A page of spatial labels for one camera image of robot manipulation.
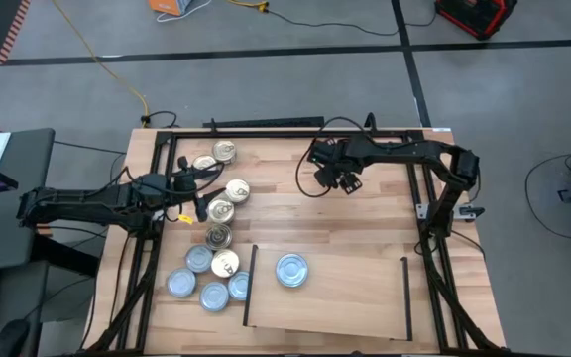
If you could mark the black flat bar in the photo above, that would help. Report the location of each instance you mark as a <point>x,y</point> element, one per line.
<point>265,122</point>

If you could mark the orange box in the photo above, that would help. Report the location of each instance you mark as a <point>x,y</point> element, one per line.
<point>169,6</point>

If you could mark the light wooden shelf black legs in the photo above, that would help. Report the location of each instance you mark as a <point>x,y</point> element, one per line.
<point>345,297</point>

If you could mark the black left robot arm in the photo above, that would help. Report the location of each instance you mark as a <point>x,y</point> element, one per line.
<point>92,203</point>

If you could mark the black aluminium table frame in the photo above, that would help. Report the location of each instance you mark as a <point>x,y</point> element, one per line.
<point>265,134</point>

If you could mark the black computer mouse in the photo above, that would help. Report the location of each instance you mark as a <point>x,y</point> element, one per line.
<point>10,339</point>

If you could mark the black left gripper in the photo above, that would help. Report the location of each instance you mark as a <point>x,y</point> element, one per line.
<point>185,191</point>

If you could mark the red and black equipment box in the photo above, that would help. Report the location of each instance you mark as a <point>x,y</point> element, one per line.
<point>474,15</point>

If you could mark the grey desk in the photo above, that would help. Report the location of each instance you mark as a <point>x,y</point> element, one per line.
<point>23,208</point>

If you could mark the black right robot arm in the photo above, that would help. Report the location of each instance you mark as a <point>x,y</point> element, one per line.
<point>414,151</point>

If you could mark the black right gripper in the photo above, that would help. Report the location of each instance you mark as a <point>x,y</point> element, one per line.
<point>337,154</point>

